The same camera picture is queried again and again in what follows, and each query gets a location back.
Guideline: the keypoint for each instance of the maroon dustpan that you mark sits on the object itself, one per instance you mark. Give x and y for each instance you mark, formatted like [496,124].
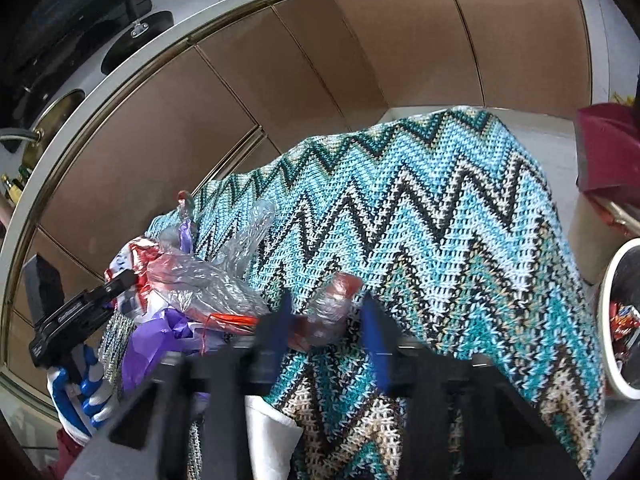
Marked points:
[607,145]

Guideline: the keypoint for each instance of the black wok pan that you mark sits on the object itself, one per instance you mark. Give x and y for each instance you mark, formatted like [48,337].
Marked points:
[142,30]

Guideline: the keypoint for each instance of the red white snack bag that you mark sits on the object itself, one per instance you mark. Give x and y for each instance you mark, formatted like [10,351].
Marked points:
[141,302]

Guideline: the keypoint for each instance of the brown kitchen base cabinets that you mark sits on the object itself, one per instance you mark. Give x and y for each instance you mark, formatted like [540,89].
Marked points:
[242,81]

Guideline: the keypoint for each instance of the black range hood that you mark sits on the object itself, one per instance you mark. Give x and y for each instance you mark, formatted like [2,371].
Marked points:
[44,41]

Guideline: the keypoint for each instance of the beige woven trash basket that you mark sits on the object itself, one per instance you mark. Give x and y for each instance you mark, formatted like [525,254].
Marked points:
[599,227]

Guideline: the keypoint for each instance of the blue white gloved left hand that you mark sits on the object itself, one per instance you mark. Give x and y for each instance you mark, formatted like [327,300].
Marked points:
[83,407]

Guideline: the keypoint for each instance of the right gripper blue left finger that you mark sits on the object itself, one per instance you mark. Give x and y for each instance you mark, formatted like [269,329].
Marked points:
[148,437]

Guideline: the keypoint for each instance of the white round trash bin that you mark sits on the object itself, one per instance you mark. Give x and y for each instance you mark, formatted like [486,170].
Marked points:
[618,322]

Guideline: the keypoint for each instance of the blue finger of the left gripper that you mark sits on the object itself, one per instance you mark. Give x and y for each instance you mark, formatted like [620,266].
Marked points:
[43,285]
[112,287]

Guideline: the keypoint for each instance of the purple wrapper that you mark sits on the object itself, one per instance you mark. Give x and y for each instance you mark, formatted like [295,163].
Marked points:
[158,326]

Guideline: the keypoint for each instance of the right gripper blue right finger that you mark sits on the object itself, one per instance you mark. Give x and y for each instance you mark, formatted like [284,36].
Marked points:
[502,435]

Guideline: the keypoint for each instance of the white tissue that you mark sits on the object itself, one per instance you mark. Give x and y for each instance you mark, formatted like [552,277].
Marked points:
[272,438]

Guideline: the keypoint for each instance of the golden green wok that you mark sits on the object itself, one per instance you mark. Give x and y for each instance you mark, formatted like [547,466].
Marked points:
[46,127]

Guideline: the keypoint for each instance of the teal zigzag knitted cloth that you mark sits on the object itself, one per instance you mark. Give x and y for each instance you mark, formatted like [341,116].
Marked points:
[450,223]

